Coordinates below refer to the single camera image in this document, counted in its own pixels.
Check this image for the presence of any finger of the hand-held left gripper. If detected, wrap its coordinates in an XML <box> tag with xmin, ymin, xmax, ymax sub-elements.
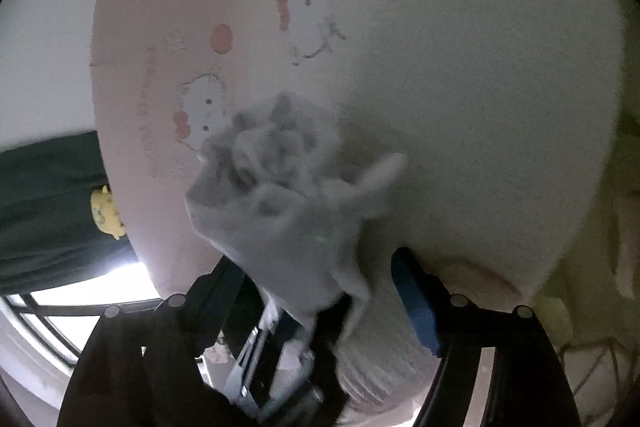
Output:
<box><xmin>390</xmin><ymin>247</ymin><xmax>581</xmax><ymax>427</ymax></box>
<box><xmin>55</xmin><ymin>257</ymin><xmax>251</xmax><ymax>427</ymax></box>

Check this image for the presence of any light grey garment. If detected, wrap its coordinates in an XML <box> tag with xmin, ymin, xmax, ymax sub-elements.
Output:
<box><xmin>184</xmin><ymin>89</ymin><xmax>407</xmax><ymax>343</ymax></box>

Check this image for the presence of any window with dark bars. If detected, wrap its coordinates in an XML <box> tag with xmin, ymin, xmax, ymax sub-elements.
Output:
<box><xmin>0</xmin><ymin>259</ymin><xmax>168</xmax><ymax>375</ymax></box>

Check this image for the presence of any dark green cloth yellow figure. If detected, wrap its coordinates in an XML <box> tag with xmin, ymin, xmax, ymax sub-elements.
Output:
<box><xmin>0</xmin><ymin>131</ymin><xmax>148</xmax><ymax>295</ymax></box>

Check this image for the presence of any cartoon cat printed bed sheet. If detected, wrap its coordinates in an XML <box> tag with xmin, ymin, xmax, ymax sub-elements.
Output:
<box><xmin>89</xmin><ymin>0</ymin><xmax>628</xmax><ymax>415</ymax></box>

